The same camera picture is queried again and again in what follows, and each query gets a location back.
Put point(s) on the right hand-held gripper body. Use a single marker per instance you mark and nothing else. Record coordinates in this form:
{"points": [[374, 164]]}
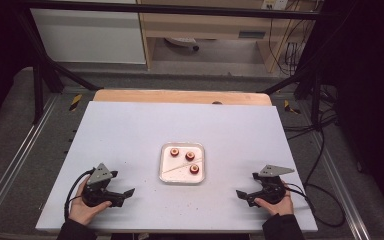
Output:
{"points": [[271, 193]]}

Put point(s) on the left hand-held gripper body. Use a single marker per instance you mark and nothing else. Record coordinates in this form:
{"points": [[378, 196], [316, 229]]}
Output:
{"points": [[96, 195]]}

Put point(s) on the white square tray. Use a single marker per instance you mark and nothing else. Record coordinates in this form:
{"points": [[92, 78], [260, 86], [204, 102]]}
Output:
{"points": [[180, 176]]}

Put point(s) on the red cored hawthorn fruit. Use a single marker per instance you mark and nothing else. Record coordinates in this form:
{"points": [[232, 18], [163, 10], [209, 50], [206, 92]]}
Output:
{"points": [[174, 152], [190, 155], [194, 169]]}

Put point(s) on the thin bamboo skewer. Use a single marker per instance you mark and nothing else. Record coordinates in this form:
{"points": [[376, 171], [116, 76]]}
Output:
{"points": [[180, 167]]}

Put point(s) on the person's right hand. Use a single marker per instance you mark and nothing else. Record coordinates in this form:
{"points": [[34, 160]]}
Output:
{"points": [[284, 206]]}

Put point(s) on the person's left hand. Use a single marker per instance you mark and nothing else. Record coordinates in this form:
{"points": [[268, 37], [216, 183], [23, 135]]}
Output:
{"points": [[81, 211]]}

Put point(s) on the yellow black tape marker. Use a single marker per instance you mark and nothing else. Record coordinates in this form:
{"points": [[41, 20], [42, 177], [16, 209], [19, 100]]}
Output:
{"points": [[75, 102], [291, 108]]}

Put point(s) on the wooden table board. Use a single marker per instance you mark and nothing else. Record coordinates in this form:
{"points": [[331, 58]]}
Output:
{"points": [[180, 97]]}

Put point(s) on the white cabinet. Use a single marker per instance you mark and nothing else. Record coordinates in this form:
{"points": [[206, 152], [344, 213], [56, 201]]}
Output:
{"points": [[90, 36]]}

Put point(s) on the office chair base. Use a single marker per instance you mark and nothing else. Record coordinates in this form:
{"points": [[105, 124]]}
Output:
{"points": [[183, 42]]}

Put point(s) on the light wooden desk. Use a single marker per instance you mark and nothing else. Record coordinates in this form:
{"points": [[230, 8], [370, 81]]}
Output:
{"points": [[206, 25]]}

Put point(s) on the aluminium floor rail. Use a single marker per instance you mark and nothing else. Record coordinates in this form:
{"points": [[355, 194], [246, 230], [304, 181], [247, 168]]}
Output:
{"points": [[20, 153], [343, 186]]}

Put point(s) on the white wall socket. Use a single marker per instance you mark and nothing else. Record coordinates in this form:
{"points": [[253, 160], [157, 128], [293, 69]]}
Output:
{"points": [[275, 4]]}

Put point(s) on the black metal frame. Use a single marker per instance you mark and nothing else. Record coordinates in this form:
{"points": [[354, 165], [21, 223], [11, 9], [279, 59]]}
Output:
{"points": [[166, 9]]}

